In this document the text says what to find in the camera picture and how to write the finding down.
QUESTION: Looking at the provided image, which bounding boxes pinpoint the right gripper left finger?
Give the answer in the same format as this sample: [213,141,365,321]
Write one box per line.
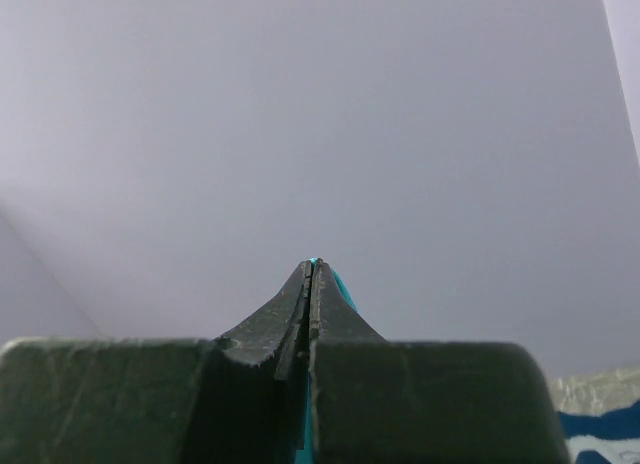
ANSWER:
[1,261,312,463]

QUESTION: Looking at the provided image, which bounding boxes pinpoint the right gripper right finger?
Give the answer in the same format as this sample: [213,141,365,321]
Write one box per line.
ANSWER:
[309,259,570,463]

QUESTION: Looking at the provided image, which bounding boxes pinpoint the teal t shirt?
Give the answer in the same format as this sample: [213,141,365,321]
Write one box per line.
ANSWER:
[294,270,359,464]

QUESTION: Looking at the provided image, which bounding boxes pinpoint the folded navy printed t shirt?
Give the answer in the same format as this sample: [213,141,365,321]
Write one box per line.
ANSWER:
[558,402,639,464]

